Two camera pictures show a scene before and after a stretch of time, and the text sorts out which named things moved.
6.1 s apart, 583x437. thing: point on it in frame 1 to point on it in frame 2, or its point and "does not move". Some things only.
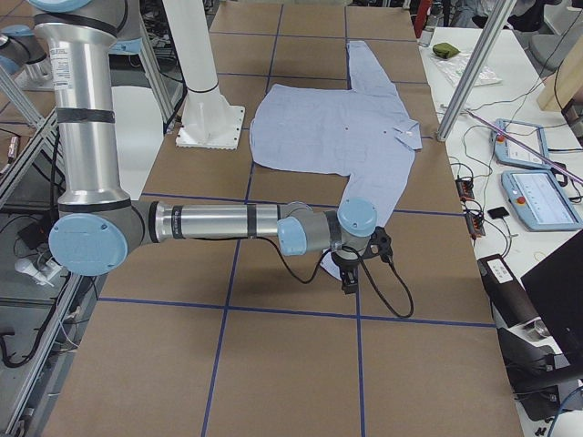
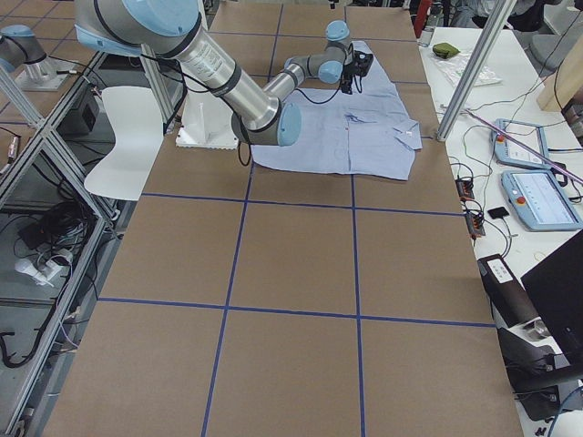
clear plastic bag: [453, 68] does not move
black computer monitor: [556, 283] does not move
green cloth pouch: [444, 50] does not move
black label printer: [508, 297] does not move
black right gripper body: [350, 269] to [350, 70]
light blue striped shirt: [332, 266] to [366, 134]
